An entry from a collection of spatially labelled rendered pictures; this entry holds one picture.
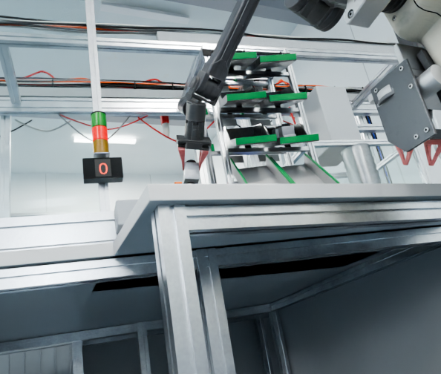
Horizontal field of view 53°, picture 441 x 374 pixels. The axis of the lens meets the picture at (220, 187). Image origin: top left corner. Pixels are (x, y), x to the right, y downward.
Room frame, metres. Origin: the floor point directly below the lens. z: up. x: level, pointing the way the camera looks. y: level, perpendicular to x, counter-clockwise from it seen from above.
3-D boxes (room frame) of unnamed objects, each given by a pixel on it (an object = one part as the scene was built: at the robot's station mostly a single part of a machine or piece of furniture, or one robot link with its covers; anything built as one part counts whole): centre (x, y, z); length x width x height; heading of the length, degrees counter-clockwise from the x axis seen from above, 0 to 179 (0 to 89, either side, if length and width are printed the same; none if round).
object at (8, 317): (1.63, 0.29, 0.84); 1.50 x 1.41 x 0.03; 109
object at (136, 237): (1.13, -0.14, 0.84); 0.90 x 0.70 x 0.03; 116
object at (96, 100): (1.29, 0.37, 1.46); 0.03 x 0.03 x 1.00; 19
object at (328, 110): (2.31, -0.70, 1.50); 0.38 x 0.21 x 0.88; 19
